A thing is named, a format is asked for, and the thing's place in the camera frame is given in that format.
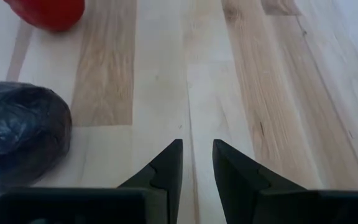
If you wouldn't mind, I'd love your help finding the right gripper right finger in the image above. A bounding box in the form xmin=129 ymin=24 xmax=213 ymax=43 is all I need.
xmin=212 ymin=139 xmax=358 ymax=224

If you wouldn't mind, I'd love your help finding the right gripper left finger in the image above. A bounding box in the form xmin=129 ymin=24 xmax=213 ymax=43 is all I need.
xmin=0 ymin=139 xmax=184 ymax=224

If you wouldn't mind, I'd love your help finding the red yellow apple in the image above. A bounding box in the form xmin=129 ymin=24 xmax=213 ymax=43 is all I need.
xmin=3 ymin=0 xmax=86 ymax=32

